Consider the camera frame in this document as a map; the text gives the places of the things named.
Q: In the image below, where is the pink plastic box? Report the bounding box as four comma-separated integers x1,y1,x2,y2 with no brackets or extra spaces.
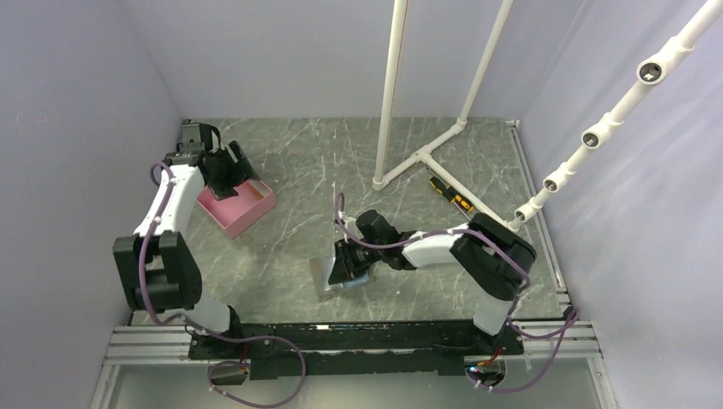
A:
197,179,277,239

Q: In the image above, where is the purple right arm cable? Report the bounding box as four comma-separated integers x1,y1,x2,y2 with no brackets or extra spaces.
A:
333,193,581,395

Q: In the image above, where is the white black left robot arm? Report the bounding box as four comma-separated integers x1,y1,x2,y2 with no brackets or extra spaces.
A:
113,120,269,358

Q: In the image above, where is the grey leather card holder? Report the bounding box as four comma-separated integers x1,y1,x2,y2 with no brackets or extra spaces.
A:
309,256,375,301

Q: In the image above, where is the orange credit card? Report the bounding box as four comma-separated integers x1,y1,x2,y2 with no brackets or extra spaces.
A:
249,181,269,200

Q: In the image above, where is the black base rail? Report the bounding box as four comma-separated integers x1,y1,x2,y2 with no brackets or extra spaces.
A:
188,318,524,380

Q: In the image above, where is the white pipe with camera sockets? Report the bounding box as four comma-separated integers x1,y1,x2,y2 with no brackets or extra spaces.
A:
507,0,722,231

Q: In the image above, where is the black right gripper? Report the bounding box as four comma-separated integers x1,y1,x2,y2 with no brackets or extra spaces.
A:
328,236,385,285

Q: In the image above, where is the white PVC pipe frame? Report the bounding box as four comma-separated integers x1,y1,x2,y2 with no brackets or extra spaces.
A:
363,1,538,222

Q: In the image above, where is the aluminium extrusion frame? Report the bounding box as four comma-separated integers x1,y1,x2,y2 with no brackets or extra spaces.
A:
90,121,622,409

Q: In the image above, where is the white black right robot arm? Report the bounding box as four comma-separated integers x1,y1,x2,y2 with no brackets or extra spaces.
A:
320,210,537,354

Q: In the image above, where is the yellow black screwdriver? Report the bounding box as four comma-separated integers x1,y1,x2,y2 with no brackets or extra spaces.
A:
425,167,476,221

